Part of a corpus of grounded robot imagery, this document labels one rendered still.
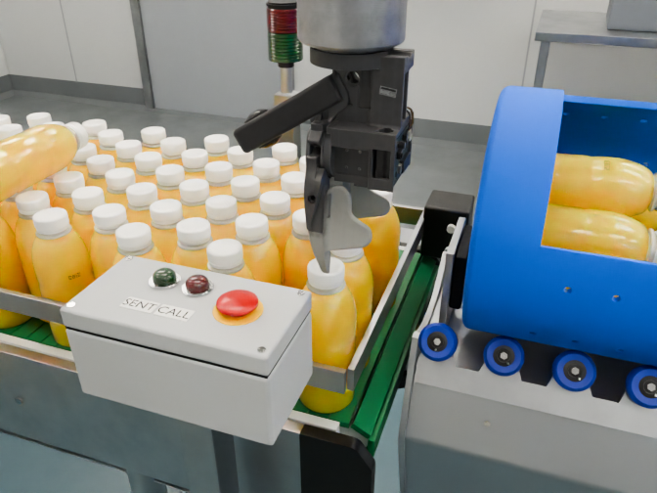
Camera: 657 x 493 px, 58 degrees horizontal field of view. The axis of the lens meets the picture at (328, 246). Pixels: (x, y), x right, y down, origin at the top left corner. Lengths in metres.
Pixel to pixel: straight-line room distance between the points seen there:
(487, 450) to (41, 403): 0.59
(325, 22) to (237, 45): 3.97
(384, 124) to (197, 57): 4.14
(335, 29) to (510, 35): 3.49
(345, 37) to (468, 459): 0.52
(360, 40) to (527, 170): 0.21
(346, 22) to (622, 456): 0.54
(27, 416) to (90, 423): 0.11
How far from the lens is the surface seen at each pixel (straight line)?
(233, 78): 4.53
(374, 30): 0.49
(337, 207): 0.55
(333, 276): 0.61
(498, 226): 0.59
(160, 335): 0.52
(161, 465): 0.86
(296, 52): 1.11
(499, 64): 4.00
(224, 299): 0.52
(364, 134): 0.51
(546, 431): 0.75
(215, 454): 0.65
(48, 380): 0.88
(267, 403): 0.51
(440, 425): 0.76
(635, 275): 0.61
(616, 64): 3.99
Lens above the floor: 1.41
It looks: 30 degrees down
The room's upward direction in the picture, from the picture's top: straight up
